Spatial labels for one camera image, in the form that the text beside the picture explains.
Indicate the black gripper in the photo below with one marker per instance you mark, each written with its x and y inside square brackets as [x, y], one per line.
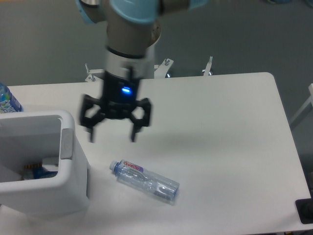
[118, 101]

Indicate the clear plastic water bottle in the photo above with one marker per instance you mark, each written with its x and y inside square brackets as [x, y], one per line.
[148, 182]

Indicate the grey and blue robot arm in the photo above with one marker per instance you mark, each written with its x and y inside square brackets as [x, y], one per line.
[130, 26]

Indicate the white plastic trash can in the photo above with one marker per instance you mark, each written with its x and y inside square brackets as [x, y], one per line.
[27, 138]

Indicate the blue snack wrapper in bin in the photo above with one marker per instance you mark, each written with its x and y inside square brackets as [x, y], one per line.
[39, 171]

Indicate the blue labelled water bottle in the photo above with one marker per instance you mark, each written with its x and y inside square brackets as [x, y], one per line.
[8, 103]

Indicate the black device at table edge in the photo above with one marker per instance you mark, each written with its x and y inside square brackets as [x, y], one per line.
[305, 210]

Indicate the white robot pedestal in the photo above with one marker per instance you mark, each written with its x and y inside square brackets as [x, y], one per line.
[153, 70]

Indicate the white frame at right edge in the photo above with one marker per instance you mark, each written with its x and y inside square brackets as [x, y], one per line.
[303, 111]

